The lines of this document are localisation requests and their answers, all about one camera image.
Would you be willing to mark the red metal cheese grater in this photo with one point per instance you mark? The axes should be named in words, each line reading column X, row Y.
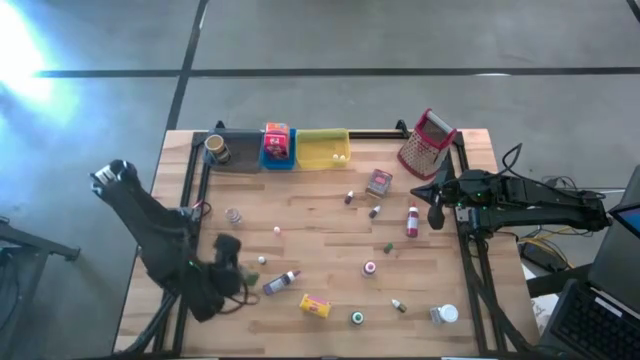
column 425, row 147

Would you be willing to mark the red food colour bottle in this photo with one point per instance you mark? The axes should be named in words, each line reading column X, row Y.
column 412, row 222

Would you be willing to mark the black laptop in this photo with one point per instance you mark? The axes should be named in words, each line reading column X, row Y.
column 595, row 325

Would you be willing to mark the black power brick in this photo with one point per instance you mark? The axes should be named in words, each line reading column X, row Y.
column 542, row 256

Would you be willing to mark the small clear glass jar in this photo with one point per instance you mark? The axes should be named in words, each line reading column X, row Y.
column 233, row 215

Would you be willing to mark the yellow plastic bin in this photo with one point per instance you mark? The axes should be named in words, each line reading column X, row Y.
column 317, row 147

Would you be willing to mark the pink food colour bottle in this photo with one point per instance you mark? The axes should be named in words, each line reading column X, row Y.
column 369, row 268

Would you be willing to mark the blue plastic basket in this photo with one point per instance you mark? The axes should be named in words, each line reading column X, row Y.
column 277, row 165

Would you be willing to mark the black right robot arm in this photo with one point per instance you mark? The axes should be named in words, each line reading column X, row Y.
column 540, row 200

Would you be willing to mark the yellow Corn Pops cereal box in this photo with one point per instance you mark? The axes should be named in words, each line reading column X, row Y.
column 315, row 306

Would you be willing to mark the green spice jar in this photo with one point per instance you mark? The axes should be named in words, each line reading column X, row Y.
column 250, row 277

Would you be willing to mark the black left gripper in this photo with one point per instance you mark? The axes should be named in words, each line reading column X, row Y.
column 220, row 285

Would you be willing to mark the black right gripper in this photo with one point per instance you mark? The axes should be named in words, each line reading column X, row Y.
column 457, row 192

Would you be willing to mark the small yellow dropper bottle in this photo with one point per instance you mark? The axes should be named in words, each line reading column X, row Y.
column 398, row 305

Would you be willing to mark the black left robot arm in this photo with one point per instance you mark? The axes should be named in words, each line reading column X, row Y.
column 145, row 225

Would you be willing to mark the dark grey plastic bin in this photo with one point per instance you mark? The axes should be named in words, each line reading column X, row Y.
column 245, row 152

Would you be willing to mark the black side stand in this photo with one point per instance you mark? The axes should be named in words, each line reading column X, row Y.
column 30, row 245

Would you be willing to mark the red pink box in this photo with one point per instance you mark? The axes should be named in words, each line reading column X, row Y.
column 276, row 146

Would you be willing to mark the small metal tin box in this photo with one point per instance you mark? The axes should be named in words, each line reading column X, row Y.
column 379, row 183

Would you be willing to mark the small green dropper bottle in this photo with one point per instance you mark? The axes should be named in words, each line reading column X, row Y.
column 388, row 248

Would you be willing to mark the black aluminium table frame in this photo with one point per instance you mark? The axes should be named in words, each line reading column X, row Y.
column 375, row 134

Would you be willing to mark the laptop with blue screen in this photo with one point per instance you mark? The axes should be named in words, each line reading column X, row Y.
column 631, row 219

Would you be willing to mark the green food colour bottle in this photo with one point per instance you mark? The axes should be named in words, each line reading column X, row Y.
column 356, row 317

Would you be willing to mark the white-lid clear jar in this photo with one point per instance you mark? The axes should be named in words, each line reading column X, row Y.
column 446, row 313

